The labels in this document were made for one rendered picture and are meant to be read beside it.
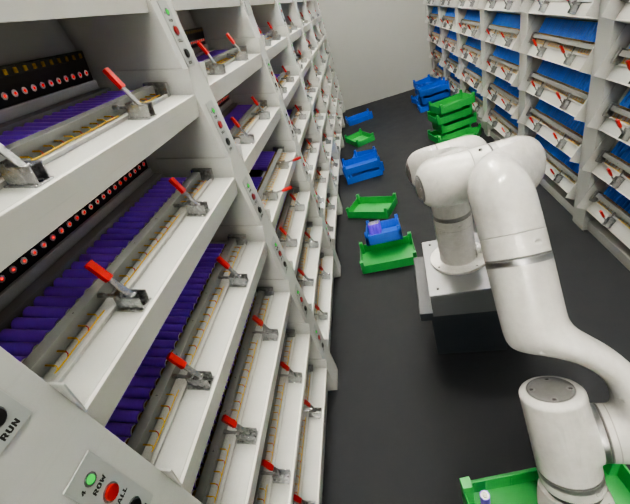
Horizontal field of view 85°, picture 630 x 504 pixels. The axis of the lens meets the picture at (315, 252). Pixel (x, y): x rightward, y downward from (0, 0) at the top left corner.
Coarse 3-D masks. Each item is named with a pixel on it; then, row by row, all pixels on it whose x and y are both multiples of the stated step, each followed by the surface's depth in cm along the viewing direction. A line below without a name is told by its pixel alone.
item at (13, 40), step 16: (0, 32) 57; (16, 32) 59; (32, 32) 62; (48, 32) 66; (64, 32) 69; (0, 48) 56; (16, 48) 59; (32, 48) 62; (48, 48) 65; (64, 48) 68; (0, 64) 56; (96, 224) 67
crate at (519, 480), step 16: (608, 464) 66; (624, 464) 64; (464, 480) 68; (480, 480) 69; (496, 480) 69; (512, 480) 70; (528, 480) 70; (608, 480) 67; (624, 480) 65; (464, 496) 68; (496, 496) 70; (512, 496) 70; (528, 496) 69; (624, 496) 64
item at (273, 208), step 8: (272, 144) 151; (280, 144) 151; (288, 144) 150; (288, 152) 152; (288, 160) 144; (296, 160) 154; (288, 168) 138; (280, 176) 132; (288, 176) 133; (280, 184) 126; (288, 184) 133; (280, 192) 121; (280, 200) 118; (272, 208) 111; (280, 208) 118; (272, 216) 107; (272, 224) 105
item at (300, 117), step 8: (288, 104) 207; (296, 104) 207; (304, 104) 206; (288, 112) 200; (296, 112) 203; (304, 112) 205; (296, 120) 192; (304, 120) 192; (296, 128) 171; (304, 128) 181; (296, 136) 158; (304, 136) 182
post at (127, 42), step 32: (160, 0) 69; (96, 32) 69; (128, 32) 68; (160, 32) 68; (96, 64) 72; (128, 64) 72; (160, 64) 72; (192, 128) 79; (256, 192) 97; (224, 224) 94; (256, 224) 93; (288, 320) 115; (320, 352) 126
